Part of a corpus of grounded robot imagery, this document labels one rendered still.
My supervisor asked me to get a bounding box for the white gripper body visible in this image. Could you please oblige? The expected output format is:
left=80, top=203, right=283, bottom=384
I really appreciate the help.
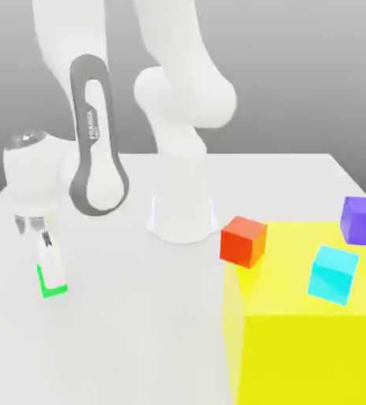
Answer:
left=36, top=235, right=67, bottom=290

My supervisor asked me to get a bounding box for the small green cube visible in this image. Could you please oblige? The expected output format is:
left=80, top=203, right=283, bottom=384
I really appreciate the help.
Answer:
left=36, top=263, right=69, bottom=299

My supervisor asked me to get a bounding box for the small red cube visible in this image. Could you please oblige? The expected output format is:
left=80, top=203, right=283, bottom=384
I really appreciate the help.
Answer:
left=219, top=215, right=268, bottom=270

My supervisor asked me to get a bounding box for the small cyan cube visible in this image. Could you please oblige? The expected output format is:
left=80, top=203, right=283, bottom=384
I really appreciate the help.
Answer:
left=306, top=244, right=360, bottom=307

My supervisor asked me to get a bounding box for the small purple cube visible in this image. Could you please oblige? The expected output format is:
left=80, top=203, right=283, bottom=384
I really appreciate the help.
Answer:
left=339, top=196, right=366, bottom=247

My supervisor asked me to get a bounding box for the large yellow box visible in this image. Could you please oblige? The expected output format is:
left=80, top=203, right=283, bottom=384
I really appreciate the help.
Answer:
left=222, top=221, right=366, bottom=405

